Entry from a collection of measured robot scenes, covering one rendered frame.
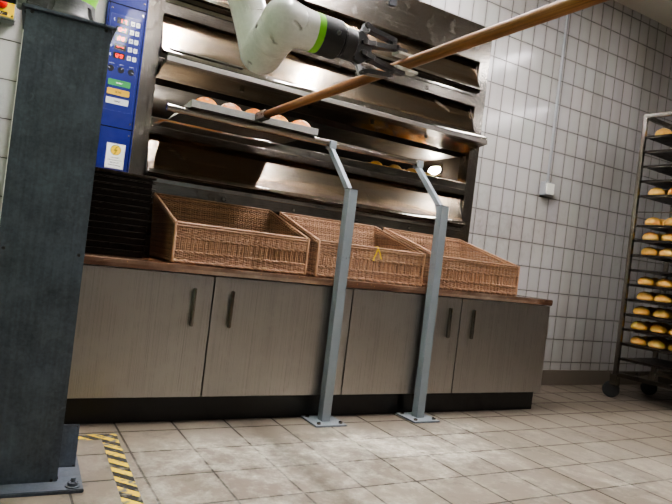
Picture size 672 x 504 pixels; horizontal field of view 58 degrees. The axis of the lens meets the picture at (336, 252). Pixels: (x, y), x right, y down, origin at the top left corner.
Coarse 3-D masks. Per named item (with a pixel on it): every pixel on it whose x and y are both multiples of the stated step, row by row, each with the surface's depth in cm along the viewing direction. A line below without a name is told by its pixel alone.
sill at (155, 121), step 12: (156, 120) 261; (168, 120) 264; (192, 132) 269; (204, 132) 272; (216, 132) 275; (252, 144) 283; (264, 144) 286; (276, 144) 290; (312, 156) 299; (324, 156) 303; (360, 168) 314; (372, 168) 317; (384, 168) 321; (420, 180) 333; (432, 180) 337; (444, 180) 341
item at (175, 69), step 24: (168, 72) 259; (192, 72) 258; (216, 72) 258; (240, 96) 282; (264, 96) 281; (288, 96) 280; (336, 120) 308; (360, 120) 307; (384, 120) 306; (408, 120) 309; (432, 144) 339; (456, 144) 338; (480, 144) 336
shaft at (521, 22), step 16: (560, 0) 112; (576, 0) 108; (592, 0) 106; (608, 0) 105; (528, 16) 118; (544, 16) 115; (560, 16) 113; (480, 32) 130; (496, 32) 126; (512, 32) 123; (432, 48) 144; (448, 48) 139; (464, 48) 136; (400, 64) 155; (416, 64) 151; (352, 80) 176; (368, 80) 170; (304, 96) 204; (320, 96) 194; (272, 112) 227
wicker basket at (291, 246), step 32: (160, 224) 243; (192, 224) 222; (224, 224) 273; (256, 224) 281; (288, 224) 264; (160, 256) 235; (192, 256) 262; (224, 256) 229; (256, 256) 277; (288, 256) 260
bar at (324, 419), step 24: (216, 120) 237; (240, 120) 241; (336, 144) 262; (336, 168) 255; (432, 192) 274; (336, 264) 244; (432, 264) 267; (336, 288) 242; (432, 288) 265; (336, 312) 242; (432, 312) 266; (336, 336) 242; (432, 336) 267; (336, 360) 243
